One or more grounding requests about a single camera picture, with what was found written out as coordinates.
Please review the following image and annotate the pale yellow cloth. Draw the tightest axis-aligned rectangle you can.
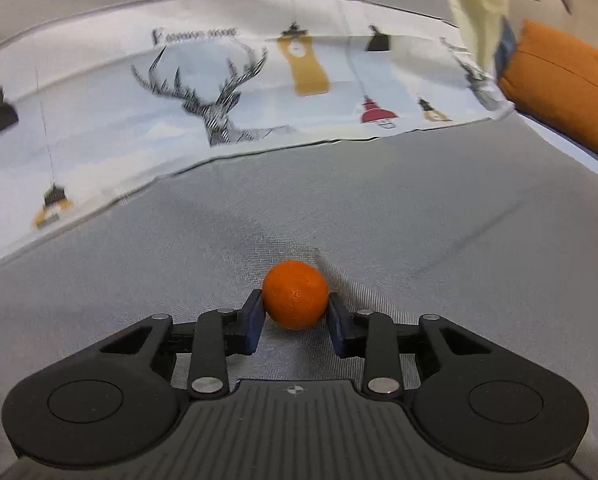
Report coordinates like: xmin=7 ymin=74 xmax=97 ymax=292
xmin=436 ymin=0 xmax=510 ymax=70

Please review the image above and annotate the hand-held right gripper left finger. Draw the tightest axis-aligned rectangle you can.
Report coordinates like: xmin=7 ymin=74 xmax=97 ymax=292
xmin=99 ymin=289 xmax=267 ymax=401

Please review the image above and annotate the blue panel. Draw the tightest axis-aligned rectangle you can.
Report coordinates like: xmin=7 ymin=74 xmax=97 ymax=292
xmin=493 ymin=15 xmax=518 ymax=79

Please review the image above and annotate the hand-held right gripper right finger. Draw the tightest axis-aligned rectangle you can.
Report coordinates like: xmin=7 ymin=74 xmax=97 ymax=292
xmin=326 ymin=294 xmax=484 ymax=401

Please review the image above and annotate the orange cushion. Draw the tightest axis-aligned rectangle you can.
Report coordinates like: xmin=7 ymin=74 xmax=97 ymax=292
xmin=497 ymin=18 xmax=598 ymax=170

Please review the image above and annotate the small orange mandarin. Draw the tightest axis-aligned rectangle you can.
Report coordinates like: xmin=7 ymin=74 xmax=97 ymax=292
xmin=262 ymin=260 xmax=330 ymax=331

